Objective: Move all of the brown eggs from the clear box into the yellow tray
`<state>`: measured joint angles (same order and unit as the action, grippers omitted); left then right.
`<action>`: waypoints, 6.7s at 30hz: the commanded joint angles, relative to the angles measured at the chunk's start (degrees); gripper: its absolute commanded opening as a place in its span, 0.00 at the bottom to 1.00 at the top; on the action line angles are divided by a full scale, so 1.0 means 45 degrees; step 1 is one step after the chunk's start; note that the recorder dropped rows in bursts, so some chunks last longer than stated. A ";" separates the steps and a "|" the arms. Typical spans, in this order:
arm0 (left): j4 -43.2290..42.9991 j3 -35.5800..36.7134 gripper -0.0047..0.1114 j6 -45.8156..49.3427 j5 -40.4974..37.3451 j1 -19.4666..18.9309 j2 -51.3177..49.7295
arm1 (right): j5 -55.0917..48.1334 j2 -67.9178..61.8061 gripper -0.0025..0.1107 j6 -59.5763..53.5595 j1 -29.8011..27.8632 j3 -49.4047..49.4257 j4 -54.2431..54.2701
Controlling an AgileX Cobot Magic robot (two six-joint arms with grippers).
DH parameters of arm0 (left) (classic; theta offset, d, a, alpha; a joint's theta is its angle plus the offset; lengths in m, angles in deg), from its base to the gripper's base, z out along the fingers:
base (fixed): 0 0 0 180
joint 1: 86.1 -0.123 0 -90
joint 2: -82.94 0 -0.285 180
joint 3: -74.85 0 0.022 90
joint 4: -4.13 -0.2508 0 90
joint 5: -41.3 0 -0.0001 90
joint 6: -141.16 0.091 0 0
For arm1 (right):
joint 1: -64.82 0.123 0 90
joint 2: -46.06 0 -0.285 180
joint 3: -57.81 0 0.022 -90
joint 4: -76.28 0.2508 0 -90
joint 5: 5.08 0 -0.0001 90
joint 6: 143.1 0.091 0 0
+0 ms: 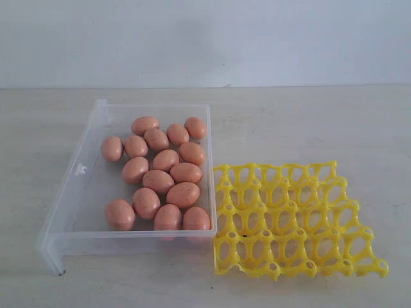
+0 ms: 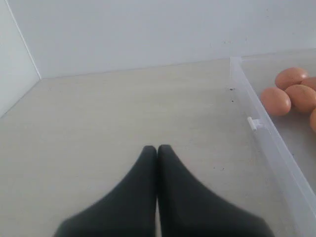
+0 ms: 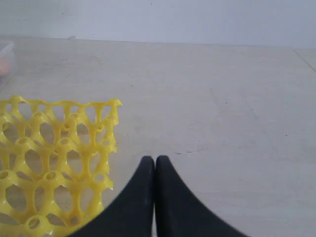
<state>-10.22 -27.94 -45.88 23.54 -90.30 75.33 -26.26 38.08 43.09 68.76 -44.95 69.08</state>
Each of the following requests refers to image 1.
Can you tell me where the brown egg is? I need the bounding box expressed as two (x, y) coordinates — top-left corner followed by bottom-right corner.
(142, 170), (175, 194)
(132, 187), (161, 220)
(125, 135), (148, 158)
(100, 136), (124, 162)
(166, 123), (189, 147)
(122, 157), (149, 184)
(182, 207), (210, 230)
(152, 149), (180, 172)
(166, 182), (200, 209)
(153, 204), (182, 230)
(144, 128), (170, 151)
(105, 198), (136, 231)
(130, 116), (160, 136)
(170, 162), (203, 184)
(179, 142), (206, 166)

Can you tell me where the brown egg back right corner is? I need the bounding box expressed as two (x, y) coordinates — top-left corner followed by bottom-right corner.
(184, 117), (207, 140)

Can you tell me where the brown egg back top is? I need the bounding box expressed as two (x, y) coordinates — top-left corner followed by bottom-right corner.
(130, 116), (160, 136)

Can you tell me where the yellow plastic egg tray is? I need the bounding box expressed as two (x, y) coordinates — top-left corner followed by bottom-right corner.
(213, 160), (389, 279)

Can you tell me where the clear plastic box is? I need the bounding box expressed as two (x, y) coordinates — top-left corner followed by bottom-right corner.
(38, 99), (217, 275)

